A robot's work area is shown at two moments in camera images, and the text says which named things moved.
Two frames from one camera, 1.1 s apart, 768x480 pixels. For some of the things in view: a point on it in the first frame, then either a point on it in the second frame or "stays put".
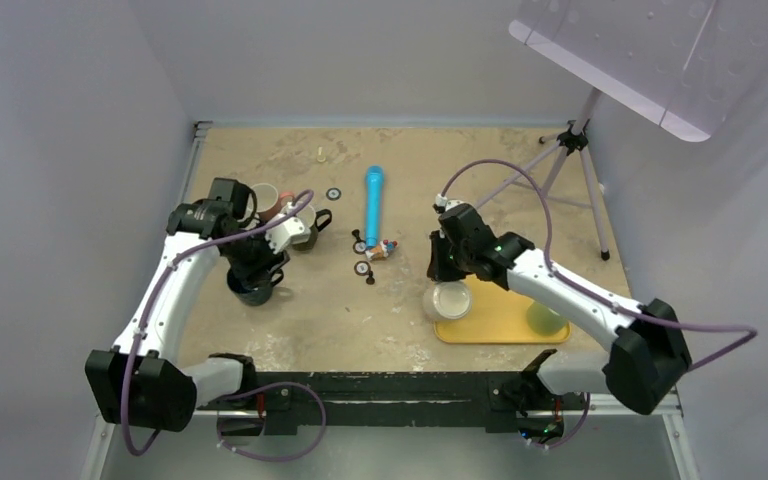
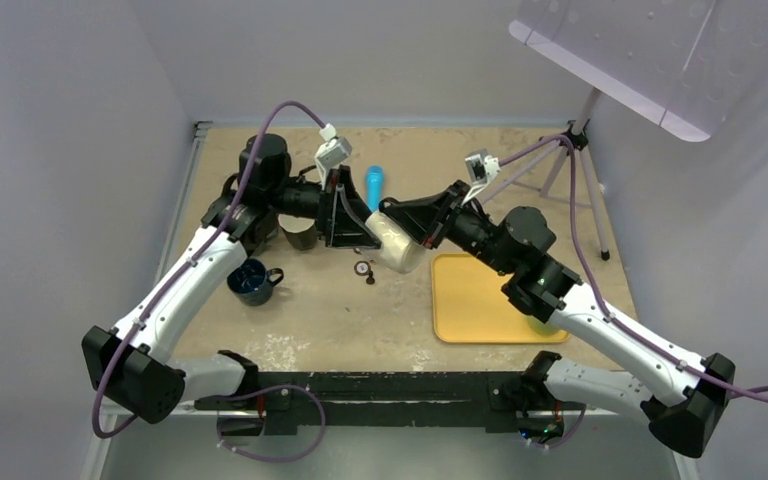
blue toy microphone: x=374 y=200 stays put
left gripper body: x=253 y=259 -> x=326 y=205
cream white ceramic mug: x=448 y=299 -> x=398 y=250
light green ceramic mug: x=544 y=320 stays put
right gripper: x=439 y=268 -> x=427 y=216
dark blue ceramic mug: x=253 y=296 stays put
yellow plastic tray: x=496 y=314 stays put
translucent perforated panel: x=691 y=66 stays put
